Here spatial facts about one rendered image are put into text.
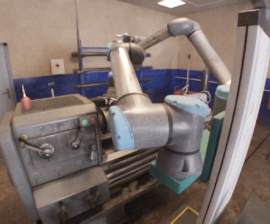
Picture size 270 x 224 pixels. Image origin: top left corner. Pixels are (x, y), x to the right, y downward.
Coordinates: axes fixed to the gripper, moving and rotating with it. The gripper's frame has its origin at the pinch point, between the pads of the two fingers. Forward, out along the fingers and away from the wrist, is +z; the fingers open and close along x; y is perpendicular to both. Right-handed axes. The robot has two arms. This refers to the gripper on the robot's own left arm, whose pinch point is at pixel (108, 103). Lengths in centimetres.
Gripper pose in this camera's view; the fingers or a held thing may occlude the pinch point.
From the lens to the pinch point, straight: 136.6
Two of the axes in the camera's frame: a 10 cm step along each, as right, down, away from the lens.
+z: -0.3, 6.0, -8.0
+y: 1.9, -7.8, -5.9
